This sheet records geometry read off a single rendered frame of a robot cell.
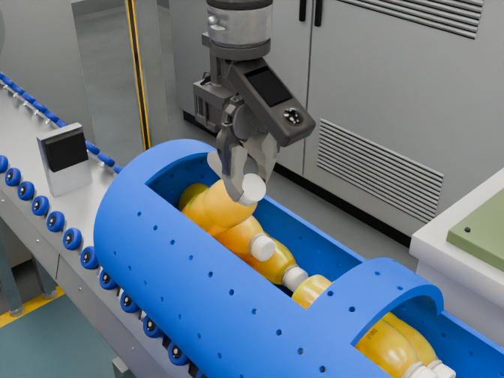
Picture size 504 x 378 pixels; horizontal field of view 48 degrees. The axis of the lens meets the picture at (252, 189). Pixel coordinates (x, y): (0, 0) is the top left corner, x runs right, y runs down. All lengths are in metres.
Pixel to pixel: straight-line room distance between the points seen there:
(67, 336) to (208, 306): 1.65
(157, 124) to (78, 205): 0.40
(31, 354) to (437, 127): 1.74
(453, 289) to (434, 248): 0.07
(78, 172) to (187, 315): 0.70
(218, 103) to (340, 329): 0.30
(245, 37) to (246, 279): 0.29
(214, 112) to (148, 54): 0.85
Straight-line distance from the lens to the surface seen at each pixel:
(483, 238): 0.89
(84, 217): 1.32
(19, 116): 1.81
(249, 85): 0.65
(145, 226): 0.84
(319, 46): 2.57
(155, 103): 1.61
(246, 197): 0.75
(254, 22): 0.65
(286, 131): 0.63
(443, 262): 0.89
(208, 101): 0.71
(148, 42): 1.54
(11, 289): 2.40
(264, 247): 0.90
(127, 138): 3.52
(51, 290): 2.49
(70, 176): 1.40
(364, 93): 2.47
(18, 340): 2.40
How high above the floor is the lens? 1.70
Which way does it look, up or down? 35 degrees down
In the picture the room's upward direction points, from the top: straight up
